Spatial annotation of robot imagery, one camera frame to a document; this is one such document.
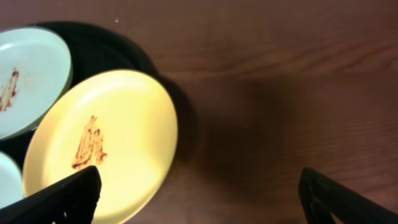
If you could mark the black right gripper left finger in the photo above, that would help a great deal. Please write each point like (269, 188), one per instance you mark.
(70, 200)

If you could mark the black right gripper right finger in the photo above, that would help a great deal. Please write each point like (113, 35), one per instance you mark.
(323, 199)

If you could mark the yellow plate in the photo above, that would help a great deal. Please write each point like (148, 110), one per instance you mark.
(124, 123)

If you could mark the mint green plate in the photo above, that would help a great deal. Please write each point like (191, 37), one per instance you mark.
(36, 70)
(11, 189)

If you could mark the round black tray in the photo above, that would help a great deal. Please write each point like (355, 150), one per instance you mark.
(93, 50)

